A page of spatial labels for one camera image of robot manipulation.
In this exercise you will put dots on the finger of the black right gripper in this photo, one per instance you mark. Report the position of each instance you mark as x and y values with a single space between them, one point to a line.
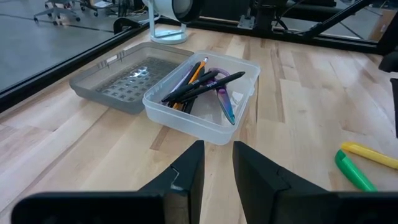
395 105

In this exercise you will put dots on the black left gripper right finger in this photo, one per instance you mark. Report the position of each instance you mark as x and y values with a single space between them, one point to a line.
264 199

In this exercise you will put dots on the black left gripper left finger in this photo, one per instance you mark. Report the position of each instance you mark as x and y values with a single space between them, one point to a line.
186 199

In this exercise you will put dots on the yellow highlighter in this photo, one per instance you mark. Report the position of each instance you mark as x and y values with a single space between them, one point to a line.
370 154

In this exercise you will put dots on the green highlighter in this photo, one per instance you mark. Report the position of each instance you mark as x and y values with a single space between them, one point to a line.
353 172

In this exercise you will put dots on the black ballpoint pen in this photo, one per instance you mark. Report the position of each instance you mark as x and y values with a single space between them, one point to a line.
188 76
224 80
188 107
192 87

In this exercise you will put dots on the purple translucent pen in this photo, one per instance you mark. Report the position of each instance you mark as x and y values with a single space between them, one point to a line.
183 81

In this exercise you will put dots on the orange pencil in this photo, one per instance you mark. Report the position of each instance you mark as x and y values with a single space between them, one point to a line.
199 69

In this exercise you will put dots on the brown cardboard box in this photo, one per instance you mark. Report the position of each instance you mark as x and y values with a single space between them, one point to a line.
382 25

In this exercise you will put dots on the clear hinged plastic supply box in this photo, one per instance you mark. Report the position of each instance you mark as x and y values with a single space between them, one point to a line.
202 124

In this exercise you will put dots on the white cylindrical desk lamp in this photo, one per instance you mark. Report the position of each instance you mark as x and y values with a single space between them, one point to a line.
169 38

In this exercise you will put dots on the wheeled equipment cart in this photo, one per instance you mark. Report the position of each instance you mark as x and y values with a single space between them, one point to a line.
99 5

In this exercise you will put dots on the grey office chair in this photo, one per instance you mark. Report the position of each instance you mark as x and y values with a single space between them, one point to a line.
56 12

